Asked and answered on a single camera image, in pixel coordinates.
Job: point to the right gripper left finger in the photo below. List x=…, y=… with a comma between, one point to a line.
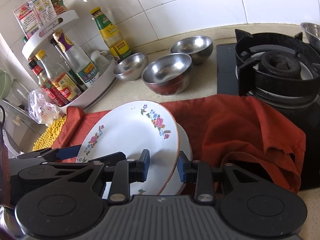
x=124, y=173

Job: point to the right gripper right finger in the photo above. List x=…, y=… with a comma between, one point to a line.
x=199, y=173

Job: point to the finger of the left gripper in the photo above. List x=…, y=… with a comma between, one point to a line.
x=53, y=154
x=111, y=159

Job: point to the large white floral plate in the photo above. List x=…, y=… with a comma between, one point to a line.
x=175, y=186

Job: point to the gold-rimmed floral plate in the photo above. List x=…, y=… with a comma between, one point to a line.
x=131, y=128

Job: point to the steel bowl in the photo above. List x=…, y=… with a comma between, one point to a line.
x=198, y=47
x=131, y=68
x=168, y=75

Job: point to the yellow chenille mat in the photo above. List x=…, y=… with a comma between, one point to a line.
x=50, y=135

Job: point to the clear plastic bag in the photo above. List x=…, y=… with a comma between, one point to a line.
x=41, y=108

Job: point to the red cloth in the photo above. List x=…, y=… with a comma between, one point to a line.
x=221, y=129

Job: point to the red soy sauce bottle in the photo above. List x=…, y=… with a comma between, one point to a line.
x=46, y=85

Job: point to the yellow-label vinegar bottle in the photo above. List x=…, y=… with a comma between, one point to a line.
x=59, y=77

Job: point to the white rotating condiment rack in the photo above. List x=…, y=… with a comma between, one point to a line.
x=98, y=84

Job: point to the clear bottle green label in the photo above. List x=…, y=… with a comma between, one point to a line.
x=77, y=59

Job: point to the yellow oil bottle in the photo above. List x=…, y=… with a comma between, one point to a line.
x=111, y=35

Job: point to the black gas stove burner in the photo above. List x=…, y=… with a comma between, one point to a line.
x=282, y=71

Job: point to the seasoning packet on rack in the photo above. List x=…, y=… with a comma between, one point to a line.
x=33, y=14

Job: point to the green-lid jar on rack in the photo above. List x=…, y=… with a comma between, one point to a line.
x=59, y=6

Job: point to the steel basin by stove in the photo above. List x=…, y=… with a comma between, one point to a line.
x=312, y=32

